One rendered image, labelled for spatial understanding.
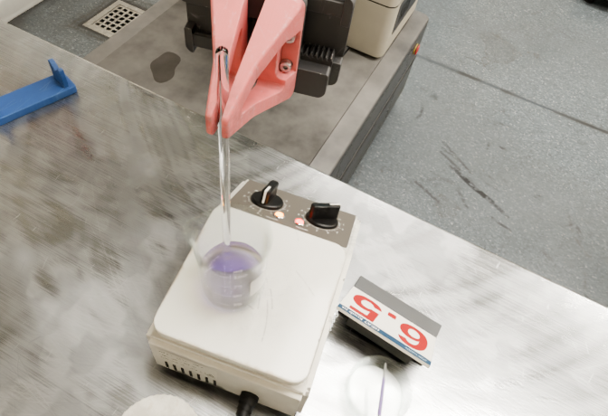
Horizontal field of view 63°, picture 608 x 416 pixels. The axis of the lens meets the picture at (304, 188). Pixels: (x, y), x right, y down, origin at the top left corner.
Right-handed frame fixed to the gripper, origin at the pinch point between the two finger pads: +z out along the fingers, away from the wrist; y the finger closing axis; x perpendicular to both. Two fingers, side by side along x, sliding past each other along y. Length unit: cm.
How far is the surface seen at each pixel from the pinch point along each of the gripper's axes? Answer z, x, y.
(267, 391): 7.4, 19.9, 5.5
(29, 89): -19.6, 24.9, -30.4
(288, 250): -2.8, 16.9, 4.3
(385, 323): -1.6, 23.1, 14.2
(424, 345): -0.6, 23.4, 18.0
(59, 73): -21.2, 22.7, -26.9
